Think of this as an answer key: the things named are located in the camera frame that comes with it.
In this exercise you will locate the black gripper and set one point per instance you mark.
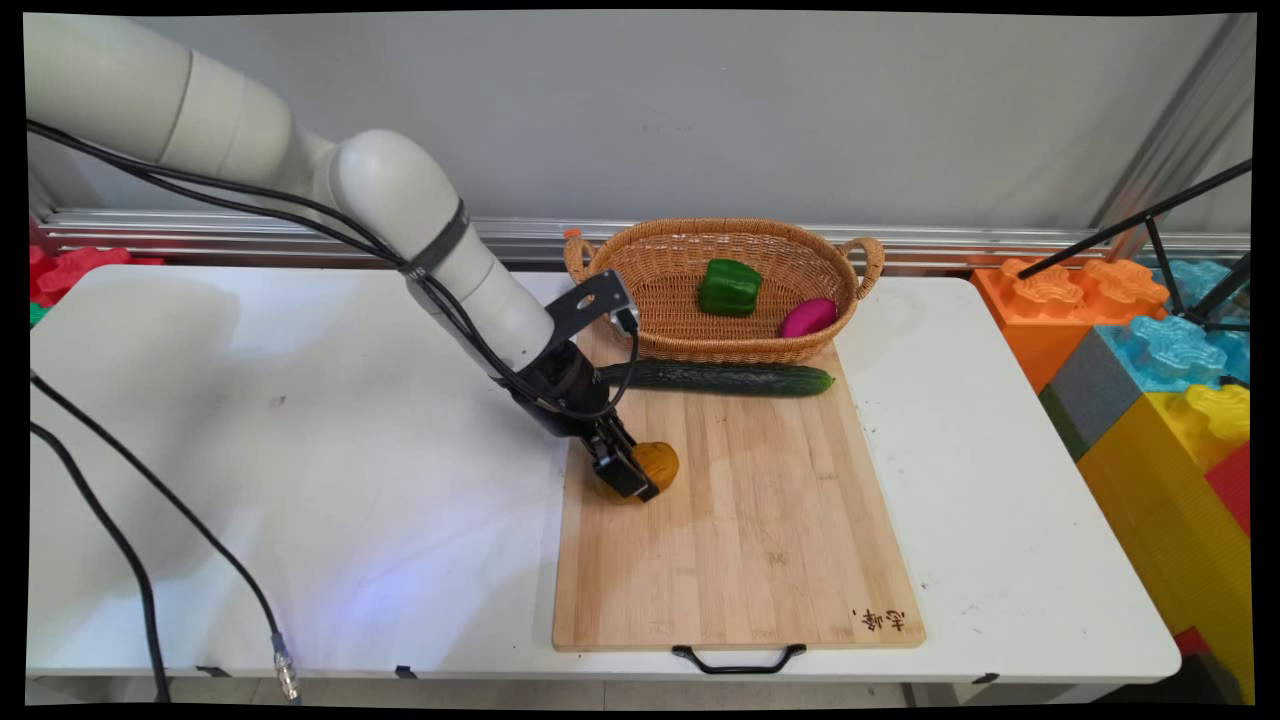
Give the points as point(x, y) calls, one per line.
point(560, 395)

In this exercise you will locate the yellow toy bell pepper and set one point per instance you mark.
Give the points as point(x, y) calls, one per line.
point(662, 464)

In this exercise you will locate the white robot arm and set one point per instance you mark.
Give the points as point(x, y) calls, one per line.
point(400, 190)

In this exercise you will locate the dark green cucumber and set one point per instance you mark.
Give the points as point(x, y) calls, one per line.
point(720, 378)

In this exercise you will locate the bamboo cutting board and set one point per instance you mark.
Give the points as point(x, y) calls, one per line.
point(740, 540)

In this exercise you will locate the green toy bell pepper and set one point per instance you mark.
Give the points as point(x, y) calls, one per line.
point(730, 288)

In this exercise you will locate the magenta oval toy vegetable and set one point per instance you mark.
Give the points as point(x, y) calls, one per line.
point(808, 318)

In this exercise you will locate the orange foam building block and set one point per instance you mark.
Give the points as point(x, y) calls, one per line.
point(1040, 310)

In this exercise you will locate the grey foam building block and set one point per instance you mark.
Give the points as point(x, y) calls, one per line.
point(1090, 395)

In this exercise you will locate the blue foam building block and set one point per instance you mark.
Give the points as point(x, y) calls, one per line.
point(1175, 345)

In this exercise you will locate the red foam block pile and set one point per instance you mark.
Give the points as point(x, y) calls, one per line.
point(80, 268)

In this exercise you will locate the black tripod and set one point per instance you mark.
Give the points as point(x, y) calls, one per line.
point(1150, 215)

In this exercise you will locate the red foam building block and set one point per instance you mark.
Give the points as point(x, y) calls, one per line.
point(1232, 485)

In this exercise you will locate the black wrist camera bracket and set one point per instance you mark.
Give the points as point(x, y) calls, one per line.
point(590, 300)

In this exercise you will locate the aluminium frame rail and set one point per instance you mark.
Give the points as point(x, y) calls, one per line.
point(250, 235)

